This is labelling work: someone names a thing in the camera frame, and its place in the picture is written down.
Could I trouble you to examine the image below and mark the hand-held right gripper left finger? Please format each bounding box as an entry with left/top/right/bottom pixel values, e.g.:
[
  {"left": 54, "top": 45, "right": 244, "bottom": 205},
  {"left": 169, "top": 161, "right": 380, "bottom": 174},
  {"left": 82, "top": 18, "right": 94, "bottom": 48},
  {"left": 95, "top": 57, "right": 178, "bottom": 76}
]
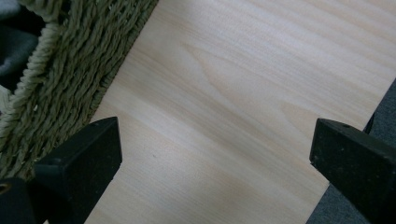
[{"left": 27, "top": 116, "right": 123, "bottom": 224}]

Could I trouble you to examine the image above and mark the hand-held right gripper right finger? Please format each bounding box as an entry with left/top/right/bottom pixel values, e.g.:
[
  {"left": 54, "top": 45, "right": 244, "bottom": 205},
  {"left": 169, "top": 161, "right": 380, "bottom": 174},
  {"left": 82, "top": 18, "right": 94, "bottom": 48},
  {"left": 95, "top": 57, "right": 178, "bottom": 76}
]
[{"left": 309, "top": 118, "right": 396, "bottom": 224}]

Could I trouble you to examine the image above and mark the woven green rope basket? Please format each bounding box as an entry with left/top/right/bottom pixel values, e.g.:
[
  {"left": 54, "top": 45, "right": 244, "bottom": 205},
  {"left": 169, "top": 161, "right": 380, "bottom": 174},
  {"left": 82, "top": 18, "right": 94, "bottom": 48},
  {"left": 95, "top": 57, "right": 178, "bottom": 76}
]
[{"left": 0, "top": 0, "right": 161, "bottom": 182}]

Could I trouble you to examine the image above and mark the dark grey cloth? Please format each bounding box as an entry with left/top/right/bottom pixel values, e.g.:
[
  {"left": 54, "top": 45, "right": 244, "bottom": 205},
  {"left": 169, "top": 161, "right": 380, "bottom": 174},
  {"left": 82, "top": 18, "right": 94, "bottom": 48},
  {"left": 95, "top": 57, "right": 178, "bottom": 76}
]
[{"left": 0, "top": 0, "right": 47, "bottom": 93}]

